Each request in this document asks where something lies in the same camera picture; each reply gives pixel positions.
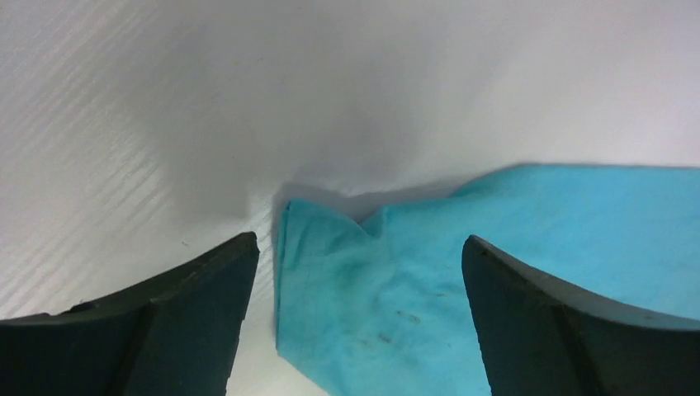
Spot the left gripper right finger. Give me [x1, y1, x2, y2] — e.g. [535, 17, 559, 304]
[461, 235, 699, 395]

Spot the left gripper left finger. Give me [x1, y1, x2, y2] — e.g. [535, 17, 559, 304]
[1, 232, 259, 395]

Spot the turquoise t shirt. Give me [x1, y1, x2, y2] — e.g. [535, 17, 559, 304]
[276, 165, 699, 395]

